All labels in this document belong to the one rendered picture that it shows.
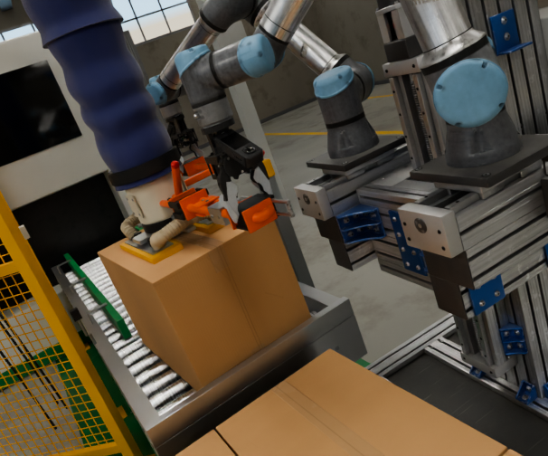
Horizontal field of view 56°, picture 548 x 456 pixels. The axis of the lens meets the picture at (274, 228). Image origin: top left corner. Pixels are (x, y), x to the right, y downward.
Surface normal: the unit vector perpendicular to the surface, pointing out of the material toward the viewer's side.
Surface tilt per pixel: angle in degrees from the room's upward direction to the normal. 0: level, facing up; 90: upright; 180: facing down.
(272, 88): 90
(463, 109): 97
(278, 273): 90
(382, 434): 0
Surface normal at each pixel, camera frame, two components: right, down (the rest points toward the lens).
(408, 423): -0.33, -0.89
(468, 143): -0.65, 0.16
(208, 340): 0.53, 0.09
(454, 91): -0.22, 0.51
